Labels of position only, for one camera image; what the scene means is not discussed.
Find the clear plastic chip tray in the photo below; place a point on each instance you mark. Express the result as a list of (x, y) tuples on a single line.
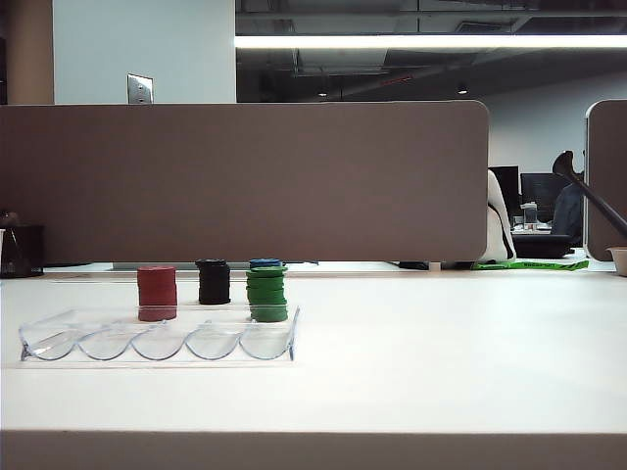
[(108, 343)]

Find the metal wall switch plate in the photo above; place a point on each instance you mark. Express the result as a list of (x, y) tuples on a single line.
[(140, 89)]

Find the white partition foot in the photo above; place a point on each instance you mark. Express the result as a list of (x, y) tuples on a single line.
[(434, 266)]

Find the blue poker chip stack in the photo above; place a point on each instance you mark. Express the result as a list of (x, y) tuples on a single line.
[(264, 263)]

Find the wide brown desk partition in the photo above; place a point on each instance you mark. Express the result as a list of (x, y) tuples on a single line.
[(245, 181)]

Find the black poker chip stack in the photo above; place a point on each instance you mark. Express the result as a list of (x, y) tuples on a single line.
[(214, 284)]

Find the green poker chip marked 20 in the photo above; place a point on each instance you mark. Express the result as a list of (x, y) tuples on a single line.
[(268, 268)]

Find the green tape strip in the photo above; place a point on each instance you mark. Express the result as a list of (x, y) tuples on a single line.
[(534, 265)]

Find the wide black computer monitor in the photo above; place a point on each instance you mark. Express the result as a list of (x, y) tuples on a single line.
[(539, 188)]

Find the red poker chip stack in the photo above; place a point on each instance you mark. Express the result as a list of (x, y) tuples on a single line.
[(157, 286)]

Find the black desk tray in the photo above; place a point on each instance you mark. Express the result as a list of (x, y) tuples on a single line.
[(544, 245)]

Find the clear glass jar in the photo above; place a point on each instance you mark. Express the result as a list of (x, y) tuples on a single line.
[(530, 215)]

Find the long ceiling light strip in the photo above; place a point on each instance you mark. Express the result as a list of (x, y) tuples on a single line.
[(416, 41)]

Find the beige paper bowl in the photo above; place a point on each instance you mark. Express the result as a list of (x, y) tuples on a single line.
[(618, 259)]

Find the narrow black computer monitor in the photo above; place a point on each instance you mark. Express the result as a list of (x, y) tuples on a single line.
[(507, 183)]

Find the narrow brown desk partition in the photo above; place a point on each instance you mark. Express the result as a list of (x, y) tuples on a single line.
[(610, 147)]

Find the green poker chip stack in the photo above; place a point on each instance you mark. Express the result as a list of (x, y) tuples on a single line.
[(265, 298)]

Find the seated person in blue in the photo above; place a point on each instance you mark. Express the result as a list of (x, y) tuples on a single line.
[(568, 215)]

